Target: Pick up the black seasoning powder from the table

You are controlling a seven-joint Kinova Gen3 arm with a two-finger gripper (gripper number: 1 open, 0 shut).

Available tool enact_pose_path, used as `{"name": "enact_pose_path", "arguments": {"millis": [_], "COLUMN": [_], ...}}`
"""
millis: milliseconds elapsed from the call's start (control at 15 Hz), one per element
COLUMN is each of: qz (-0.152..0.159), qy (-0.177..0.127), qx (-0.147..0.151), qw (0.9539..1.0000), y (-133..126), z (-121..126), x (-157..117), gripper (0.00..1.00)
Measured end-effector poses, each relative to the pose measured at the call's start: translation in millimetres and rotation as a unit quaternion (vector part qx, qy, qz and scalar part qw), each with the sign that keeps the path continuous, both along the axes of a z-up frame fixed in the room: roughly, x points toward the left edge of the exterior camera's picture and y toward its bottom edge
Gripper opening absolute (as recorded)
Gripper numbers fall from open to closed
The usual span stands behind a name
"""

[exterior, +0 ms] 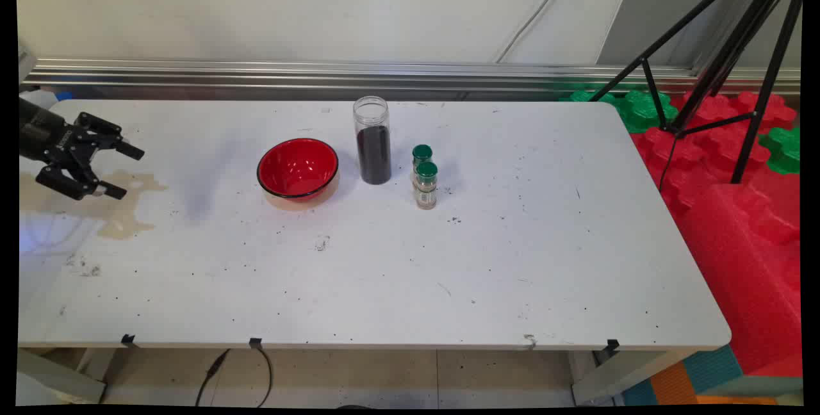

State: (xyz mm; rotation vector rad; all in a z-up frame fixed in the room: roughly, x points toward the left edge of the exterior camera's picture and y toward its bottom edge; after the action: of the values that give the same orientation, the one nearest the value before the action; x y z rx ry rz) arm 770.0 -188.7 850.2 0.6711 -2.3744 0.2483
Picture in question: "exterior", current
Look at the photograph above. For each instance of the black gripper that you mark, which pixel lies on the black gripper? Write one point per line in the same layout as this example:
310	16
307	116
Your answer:
45	133

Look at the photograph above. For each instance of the black seeds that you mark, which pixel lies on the black seeds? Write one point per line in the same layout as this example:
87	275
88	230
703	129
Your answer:
374	155

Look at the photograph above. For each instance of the clear plastic jar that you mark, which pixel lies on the clear plastic jar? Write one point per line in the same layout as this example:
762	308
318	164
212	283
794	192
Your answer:
371	114

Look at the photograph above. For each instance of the red bowl with black rim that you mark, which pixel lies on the red bowl with black rim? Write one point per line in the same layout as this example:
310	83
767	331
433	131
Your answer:
298	168

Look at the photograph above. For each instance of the grey metal table leg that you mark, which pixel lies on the grey metal table leg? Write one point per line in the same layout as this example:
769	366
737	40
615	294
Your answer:
57	376
615	380

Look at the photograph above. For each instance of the short green-capped spice bottle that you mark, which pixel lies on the short green-capped spice bottle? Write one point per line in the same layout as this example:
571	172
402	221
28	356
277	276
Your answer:
421	153

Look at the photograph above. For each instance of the tall green-capped spice bottle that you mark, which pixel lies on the tall green-capped spice bottle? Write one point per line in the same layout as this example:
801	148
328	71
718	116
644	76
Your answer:
425	187

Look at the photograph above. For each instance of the green foam block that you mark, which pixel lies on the green foam block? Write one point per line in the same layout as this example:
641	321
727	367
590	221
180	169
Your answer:
592	96
640	114
781	149

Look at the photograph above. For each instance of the red foam puzzle mat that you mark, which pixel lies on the red foam puzzle mat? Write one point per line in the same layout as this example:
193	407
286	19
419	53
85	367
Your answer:
698	146

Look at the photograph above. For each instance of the orange foam floor mat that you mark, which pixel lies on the orange foam floor mat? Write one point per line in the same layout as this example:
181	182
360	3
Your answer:
679	386

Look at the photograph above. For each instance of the black tripod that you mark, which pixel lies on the black tripod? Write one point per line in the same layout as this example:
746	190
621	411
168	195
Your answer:
737	50

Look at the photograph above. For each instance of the teal foam floor mat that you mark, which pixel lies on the teal foam floor mat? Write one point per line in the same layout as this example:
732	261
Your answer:
711	370

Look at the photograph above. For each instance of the large red foam block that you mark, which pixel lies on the large red foam block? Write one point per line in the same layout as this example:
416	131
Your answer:
743	274

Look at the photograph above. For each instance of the aluminium wall rail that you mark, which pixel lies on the aluminium wall rail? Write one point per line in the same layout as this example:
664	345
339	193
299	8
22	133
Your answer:
384	75

